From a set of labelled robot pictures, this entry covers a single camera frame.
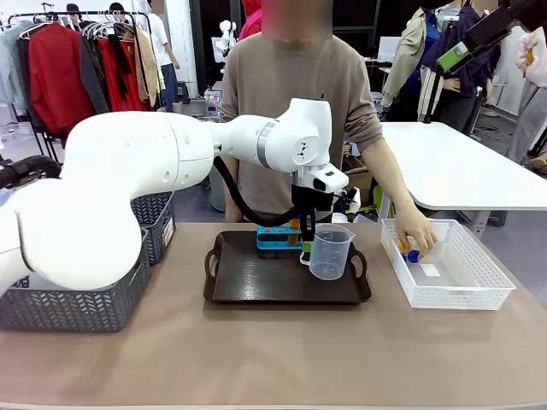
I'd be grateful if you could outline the red dress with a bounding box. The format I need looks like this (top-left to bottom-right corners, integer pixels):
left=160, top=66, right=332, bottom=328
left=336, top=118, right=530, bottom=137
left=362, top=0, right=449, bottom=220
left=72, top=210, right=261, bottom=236
left=98, top=37, right=150, bottom=113

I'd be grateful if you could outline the red jacket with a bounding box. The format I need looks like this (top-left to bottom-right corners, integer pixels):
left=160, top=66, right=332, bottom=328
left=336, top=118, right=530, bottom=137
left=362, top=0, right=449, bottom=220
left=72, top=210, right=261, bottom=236
left=27, top=22, right=98, bottom=134

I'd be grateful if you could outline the person's left hand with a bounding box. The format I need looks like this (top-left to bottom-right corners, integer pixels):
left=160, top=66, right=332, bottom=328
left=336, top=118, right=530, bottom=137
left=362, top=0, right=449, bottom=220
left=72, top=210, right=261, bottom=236
left=395, top=211, right=440, bottom=261

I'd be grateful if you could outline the bystander in navy jacket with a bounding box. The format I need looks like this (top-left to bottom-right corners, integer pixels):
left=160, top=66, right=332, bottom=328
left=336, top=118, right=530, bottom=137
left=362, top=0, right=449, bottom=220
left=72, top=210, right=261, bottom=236
left=421, top=0, right=502, bottom=134

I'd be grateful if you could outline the grey round bin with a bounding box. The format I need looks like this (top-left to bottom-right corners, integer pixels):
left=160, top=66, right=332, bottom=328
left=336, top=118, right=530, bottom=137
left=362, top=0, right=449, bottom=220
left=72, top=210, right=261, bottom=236
left=208, top=165, right=228, bottom=214

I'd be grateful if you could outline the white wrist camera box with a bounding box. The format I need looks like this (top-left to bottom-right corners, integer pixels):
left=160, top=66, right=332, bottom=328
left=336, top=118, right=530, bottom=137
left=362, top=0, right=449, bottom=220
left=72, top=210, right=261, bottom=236
left=305, top=167, right=350, bottom=194

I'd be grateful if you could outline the cardboard box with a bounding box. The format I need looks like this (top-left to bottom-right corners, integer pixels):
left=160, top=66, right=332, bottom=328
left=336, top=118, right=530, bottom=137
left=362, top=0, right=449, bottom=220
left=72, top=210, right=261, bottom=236
left=344, top=155, right=373, bottom=207

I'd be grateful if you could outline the small white background robot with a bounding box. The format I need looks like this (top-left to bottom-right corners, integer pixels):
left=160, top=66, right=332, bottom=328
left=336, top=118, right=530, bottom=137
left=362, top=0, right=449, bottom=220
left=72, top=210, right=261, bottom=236
left=215, top=19, right=238, bottom=62

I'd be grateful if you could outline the clear plastic measuring cup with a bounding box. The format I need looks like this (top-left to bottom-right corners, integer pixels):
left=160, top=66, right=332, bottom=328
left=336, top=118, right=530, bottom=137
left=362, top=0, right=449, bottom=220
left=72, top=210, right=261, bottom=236
left=298, top=223, right=357, bottom=282

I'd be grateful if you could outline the bystander in white shirt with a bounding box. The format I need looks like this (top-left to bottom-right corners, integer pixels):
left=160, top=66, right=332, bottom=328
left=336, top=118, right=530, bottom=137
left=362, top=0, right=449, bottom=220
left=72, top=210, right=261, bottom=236
left=147, top=0, right=181, bottom=113

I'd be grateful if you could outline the light grey garment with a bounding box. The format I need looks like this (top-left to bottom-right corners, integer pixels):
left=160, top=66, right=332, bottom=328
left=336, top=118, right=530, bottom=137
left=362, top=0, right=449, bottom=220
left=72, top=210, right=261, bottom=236
left=0, top=20, right=32, bottom=113

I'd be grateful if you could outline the dark brown serving tray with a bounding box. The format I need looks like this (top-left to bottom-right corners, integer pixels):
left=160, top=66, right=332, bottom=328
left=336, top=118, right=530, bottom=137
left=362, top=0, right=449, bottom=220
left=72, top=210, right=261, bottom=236
left=203, top=230, right=373, bottom=305

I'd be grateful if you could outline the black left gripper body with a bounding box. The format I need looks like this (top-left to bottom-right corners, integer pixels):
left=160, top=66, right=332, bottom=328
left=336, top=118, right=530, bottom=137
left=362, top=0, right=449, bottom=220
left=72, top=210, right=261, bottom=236
left=292, top=183, right=335, bottom=220

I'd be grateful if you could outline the grey perforated plastic basket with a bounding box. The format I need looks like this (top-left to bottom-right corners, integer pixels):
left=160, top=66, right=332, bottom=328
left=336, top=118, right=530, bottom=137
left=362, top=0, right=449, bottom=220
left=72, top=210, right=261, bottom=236
left=0, top=228, right=151, bottom=334

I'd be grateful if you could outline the beige garment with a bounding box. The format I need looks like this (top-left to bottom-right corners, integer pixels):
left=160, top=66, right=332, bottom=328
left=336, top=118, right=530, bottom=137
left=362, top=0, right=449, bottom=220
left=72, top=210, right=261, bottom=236
left=134, top=26, right=167, bottom=108

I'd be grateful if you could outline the dark grey garment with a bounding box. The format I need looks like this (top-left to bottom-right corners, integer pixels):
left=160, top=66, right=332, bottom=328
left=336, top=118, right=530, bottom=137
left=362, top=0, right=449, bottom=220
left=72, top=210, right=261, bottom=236
left=79, top=34, right=111, bottom=115

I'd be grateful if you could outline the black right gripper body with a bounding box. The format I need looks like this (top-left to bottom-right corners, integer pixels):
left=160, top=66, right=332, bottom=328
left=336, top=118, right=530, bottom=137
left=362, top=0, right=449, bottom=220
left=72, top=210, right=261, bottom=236
left=464, top=0, right=547, bottom=56

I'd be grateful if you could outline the person's left forearm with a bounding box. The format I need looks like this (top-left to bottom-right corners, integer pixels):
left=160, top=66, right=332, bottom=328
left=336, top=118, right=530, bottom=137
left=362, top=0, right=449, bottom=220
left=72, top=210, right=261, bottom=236
left=360, top=137, right=423, bottom=223

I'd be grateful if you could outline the white table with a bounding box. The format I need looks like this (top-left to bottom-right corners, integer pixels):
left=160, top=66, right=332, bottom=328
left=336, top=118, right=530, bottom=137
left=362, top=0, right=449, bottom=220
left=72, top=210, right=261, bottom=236
left=378, top=121, right=547, bottom=245

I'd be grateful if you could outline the white perforated plastic basket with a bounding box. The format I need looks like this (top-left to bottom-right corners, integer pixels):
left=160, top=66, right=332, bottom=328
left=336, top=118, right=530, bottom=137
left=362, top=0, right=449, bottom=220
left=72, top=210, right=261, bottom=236
left=380, top=218, right=517, bottom=311

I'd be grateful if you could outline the bystander in beige coat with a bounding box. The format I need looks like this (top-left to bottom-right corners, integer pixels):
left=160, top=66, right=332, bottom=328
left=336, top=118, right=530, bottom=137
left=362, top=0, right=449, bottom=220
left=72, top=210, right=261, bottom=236
left=380, top=4, right=433, bottom=123

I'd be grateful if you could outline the white monitor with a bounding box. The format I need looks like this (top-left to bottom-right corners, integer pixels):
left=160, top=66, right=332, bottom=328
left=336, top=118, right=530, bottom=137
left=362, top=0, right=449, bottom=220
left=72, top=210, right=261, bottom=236
left=377, top=35, right=403, bottom=63

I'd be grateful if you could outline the bystander in pink top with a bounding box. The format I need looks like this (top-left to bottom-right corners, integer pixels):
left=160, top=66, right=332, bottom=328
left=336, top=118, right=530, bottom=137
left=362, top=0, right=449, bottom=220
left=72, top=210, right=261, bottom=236
left=507, top=24, right=547, bottom=167

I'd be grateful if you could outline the black clothes rack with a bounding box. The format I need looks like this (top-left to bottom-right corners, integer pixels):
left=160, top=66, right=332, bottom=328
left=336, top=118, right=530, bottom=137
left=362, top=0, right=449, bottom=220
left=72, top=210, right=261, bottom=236
left=7, top=9, right=155, bottom=163

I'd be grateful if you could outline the person in beige sweater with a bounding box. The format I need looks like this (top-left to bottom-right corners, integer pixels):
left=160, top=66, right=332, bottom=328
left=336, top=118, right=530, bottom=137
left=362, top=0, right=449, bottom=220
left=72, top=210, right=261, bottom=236
left=218, top=0, right=385, bottom=226

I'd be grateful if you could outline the grey basket with label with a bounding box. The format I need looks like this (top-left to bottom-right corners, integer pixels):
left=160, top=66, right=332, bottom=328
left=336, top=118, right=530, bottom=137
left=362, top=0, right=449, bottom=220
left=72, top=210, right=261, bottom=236
left=130, top=190, right=178, bottom=267

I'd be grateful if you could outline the bystander in red hoodie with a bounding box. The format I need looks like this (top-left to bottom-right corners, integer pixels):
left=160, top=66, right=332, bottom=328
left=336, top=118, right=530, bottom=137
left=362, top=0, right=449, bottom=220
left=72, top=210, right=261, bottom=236
left=238, top=0, right=263, bottom=43

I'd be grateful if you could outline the black scarf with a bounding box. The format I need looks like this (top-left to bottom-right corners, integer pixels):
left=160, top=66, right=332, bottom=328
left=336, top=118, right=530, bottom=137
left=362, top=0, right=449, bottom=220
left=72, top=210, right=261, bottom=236
left=106, top=32, right=134, bottom=103

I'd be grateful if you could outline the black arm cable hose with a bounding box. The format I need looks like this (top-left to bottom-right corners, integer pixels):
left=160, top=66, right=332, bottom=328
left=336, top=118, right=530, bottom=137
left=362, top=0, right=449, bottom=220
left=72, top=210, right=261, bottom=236
left=212, top=155, right=301, bottom=228

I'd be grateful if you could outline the blue test tube rack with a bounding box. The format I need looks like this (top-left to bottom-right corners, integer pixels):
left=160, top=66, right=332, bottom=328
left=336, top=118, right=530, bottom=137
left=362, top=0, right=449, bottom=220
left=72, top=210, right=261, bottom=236
left=256, top=225, right=303, bottom=260

